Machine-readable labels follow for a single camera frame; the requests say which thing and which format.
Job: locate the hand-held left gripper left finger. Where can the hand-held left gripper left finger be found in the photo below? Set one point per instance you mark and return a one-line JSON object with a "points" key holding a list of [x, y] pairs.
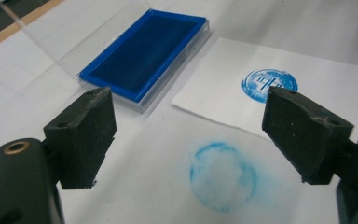
{"points": [[84, 140]]}

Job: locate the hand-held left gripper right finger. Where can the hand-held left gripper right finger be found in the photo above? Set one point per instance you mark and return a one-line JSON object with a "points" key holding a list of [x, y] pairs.
{"points": [[304, 137]]}

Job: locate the blue ink pad clear case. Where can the blue ink pad clear case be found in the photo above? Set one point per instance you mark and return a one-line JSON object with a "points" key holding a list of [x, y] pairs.
{"points": [[143, 53]]}

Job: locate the large white table cover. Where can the large white table cover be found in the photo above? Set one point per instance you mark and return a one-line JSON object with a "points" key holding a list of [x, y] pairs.
{"points": [[155, 143]]}

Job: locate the white paper sheet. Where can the white paper sheet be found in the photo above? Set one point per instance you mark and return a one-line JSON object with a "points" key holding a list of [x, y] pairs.
{"points": [[230, 112]]}

